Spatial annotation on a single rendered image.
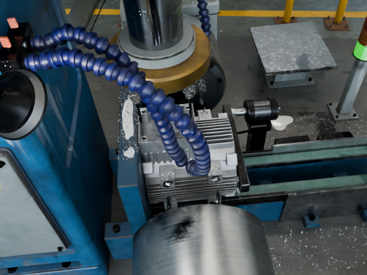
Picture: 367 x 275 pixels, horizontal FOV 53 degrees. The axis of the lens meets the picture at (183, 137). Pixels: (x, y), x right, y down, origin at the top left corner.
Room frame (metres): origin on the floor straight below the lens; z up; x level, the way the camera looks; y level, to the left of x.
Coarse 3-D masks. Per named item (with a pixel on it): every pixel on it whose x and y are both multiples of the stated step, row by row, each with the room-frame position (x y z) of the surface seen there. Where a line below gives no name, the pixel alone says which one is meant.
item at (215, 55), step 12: (192, 24) 0.88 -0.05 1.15; (216, 48) 0.84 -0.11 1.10; (216, 60) 0.76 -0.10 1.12; (216, 72) 0.75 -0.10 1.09; (204, 84) 0.73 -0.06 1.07; (216, 84) 0.75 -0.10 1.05; (168, 96) 0.74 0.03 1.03; (180, 96) 0.74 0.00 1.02; (204, 96) 0.74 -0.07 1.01; (216, 96) 0.75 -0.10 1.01; (204, 108) 0.74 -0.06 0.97
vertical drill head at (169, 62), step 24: (144, 0) 0.49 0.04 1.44; (168, 0) 0.49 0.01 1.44; (144, 24) 0.49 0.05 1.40; (168, 24) 0.49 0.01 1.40; (120, 48) 0.51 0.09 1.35; (144, 48) 0.49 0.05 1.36; (168, 48) 0.49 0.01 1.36; (192, 48) 0.50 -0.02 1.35; (144, 72) 0.46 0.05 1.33; (168, 72) 0.46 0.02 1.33; (192, 72) 0.46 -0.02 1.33; (192, 96) 0.49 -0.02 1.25
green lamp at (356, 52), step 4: (356, 44) 0.86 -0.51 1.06; (360, 44) 0.84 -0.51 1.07; (356, 48) 0.85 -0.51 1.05; (360, 48) 0.84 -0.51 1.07; (364, 48) 0.83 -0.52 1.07; (356, 52) 0.84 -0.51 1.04; (360, 52) 0.83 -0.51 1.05; (364, 52) 0.83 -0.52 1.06; (356, 56) 0.84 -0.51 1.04; (360, 56) 0.83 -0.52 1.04; (364, 56) 0.82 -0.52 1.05; (364, 60) 0.82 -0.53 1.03
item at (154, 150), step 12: (144, 108) 0.58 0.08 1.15; (192, 108) 0.57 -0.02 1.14; (144, 120) 0.56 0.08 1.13; (192, 120) 0.56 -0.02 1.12; (144, 132) 0.53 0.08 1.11; (156, 132) 0.53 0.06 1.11; (180, 132) 0.52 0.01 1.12; (144, 144) 0.48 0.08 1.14; (156, 144) 0.48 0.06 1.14; (180, 144) 0.48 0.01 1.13; (144, 156) 0.48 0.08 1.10; (156, 156) 0.48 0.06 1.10; (168, 156) 0.48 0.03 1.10; (192, 156) 0.48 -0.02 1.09
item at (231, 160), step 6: (222, 114) 0.59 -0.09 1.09; (228, 156) 0.47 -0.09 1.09; (234, 156) 0.47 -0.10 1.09; (144, 162) 0.47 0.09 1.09; (150, 162) 0.47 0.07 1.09; (228, 162) 0.46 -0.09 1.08; (234, 162) 0.46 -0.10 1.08; (144, 168) 0.46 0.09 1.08; (150, 168) 0.46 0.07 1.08; (144, 174) 0.45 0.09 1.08
